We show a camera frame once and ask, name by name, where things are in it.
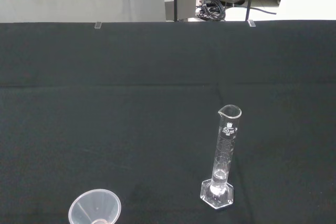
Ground clear plastic funnel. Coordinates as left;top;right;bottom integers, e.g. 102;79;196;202
68;188;122;224

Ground black coiled cable bundle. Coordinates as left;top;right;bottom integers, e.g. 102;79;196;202
195;0;228;22

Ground black bench cloth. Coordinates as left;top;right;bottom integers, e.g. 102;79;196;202
0;20;336;224

